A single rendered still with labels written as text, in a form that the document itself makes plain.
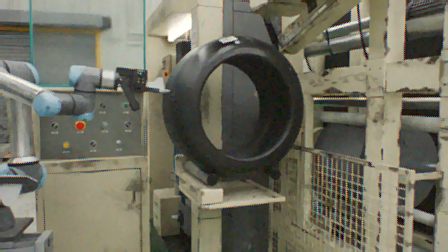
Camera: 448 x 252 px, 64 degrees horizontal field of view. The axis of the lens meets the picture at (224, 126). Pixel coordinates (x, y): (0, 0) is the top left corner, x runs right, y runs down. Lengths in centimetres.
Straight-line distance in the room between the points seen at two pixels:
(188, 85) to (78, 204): 97
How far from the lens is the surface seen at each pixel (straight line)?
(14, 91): 143
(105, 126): 200
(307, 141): 197
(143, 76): 140
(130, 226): 208
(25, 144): 167
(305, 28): 168
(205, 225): 187
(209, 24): 180
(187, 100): 134
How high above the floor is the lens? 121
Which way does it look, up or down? 4 degrees down
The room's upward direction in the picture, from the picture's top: straight up
